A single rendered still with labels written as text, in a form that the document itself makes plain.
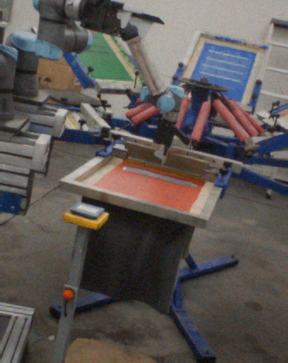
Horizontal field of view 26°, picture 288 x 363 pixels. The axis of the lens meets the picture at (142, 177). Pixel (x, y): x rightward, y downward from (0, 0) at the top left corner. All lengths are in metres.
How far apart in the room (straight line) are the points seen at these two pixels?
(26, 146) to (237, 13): 5.14
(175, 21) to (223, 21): 0.52
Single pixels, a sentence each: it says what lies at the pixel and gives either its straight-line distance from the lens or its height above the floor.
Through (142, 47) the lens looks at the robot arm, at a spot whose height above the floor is 1.52.
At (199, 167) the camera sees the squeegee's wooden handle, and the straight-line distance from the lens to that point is 2.91.
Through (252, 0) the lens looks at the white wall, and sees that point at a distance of 6.96.
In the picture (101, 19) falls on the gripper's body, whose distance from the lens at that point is 1.68.
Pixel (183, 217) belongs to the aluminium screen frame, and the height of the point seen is 0.97.
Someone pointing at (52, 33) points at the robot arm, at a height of 1.57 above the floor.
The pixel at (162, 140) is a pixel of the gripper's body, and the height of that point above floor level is 1.11.
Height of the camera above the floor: 1.72
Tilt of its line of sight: 16 degrees down
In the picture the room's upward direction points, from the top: 12 degrees clockwise
